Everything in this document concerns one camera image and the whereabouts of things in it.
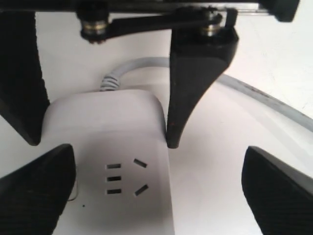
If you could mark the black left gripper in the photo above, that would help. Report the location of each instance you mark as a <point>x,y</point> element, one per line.
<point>105,19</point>

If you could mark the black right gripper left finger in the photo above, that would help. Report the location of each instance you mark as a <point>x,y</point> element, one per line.
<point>33,197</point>

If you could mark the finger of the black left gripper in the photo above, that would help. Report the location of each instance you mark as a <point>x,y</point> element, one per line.
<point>23,95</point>
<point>196,62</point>

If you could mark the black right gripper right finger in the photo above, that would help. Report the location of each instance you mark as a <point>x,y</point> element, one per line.
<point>279,196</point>

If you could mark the white five-socket power strip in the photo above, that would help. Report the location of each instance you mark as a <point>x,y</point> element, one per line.
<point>122,163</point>

